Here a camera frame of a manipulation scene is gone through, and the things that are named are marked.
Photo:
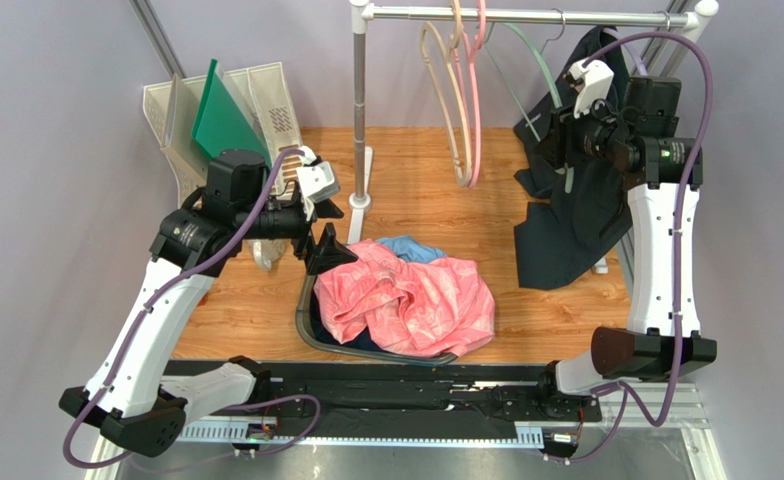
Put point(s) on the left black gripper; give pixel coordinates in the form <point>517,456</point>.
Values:
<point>329,252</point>

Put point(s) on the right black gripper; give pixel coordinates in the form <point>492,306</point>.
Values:
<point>561,138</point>

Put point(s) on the pink patterned shorts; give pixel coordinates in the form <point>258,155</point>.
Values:
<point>412,309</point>

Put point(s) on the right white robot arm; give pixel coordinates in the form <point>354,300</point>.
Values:
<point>662,175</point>

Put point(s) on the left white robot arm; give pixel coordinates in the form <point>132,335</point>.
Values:
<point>127,400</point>

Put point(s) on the dark hanging shorts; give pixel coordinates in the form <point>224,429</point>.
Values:
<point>576,217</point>

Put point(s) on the purple clothes hanger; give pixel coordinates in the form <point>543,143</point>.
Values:
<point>639,63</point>

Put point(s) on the pink clothes hanger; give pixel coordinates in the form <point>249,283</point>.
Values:
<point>465,58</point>

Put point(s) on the beige clothes hanger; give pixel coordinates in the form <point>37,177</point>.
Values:
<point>438,55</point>

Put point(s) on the yellow cup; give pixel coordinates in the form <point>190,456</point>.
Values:
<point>265,253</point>

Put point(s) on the light blue garment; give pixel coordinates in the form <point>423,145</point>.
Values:
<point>410,250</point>

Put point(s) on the grey laundry basket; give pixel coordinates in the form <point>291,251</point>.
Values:
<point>304,326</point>

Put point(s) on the metal clothes rack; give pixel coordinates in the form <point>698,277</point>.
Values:
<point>686,18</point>

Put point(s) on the green folder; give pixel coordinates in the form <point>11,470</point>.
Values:
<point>224,120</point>

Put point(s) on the grey folder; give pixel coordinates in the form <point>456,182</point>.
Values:
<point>188,161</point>

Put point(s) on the white plastic file tray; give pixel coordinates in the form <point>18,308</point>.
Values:
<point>265,90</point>

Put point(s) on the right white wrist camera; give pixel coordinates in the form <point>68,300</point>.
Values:
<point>592,80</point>

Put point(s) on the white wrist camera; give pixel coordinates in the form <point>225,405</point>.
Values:
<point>316,177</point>
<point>592,80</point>

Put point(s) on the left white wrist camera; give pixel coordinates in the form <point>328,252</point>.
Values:
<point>316,177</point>

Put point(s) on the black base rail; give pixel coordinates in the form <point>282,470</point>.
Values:
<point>400,402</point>

